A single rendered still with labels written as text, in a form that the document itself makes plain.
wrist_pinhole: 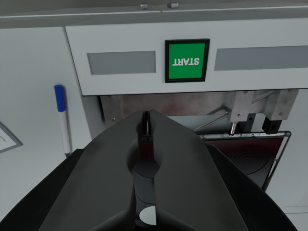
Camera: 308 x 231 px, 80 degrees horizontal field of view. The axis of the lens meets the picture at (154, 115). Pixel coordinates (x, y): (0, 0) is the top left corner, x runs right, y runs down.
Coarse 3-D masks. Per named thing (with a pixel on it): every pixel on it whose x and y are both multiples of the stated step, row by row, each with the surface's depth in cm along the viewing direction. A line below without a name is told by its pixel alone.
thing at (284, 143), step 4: (284, 140) 40; (288, 140) 40; (280, 144) 41; (284, 144) 41; (280, 148) 41; (284, 148) 41; (280, 152) 42; (276, 156) 43; (280, 156) 42; (276, 160) 43; (272, 164) 44; (276, 164) 44; (272, 168) 45; (268, 172) 46; (272, 172) 45; (268, 176) 46; (272, 176) 46; (268, 180) 47; (264, 184) 48; (268, 184) 48; (264, 188) 48
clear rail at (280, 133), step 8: (144, 136) 39; (200, 136) 39; (208, 136) 39; (216, 136) 39; (224, 136) 39; (232, 136) 39; (240, 136) 39; (248, 136) 39; (256, 136) 39; (264, 136) 39; (272, 136) 39; (280, 136) 39; (288, 136) 39
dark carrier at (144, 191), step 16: (144, 144) 40; (208, 144) 40; (224, 144) 41; (240, 144) 41; (256, 144) 41; (272, 144) 41; (144, 160) 43; (240, 160) 43; (256, 160) 44; (272, 160) 43; (144, 176) 46; (256, 176) 46; (144, 192) 49; (144, 208) 53; (144, 224) 57
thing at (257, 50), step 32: (96, 32) 23; (128, 32) 23; (160, 32) 23; (192, 32) 23; (224, 32) 23; (256, 32) 23; (288, 32) 23; (96, 64) 25; (128, 64) 25; (160, 64) 25; (224, 64) 26; (256, 64) 26; (288, 64) 26
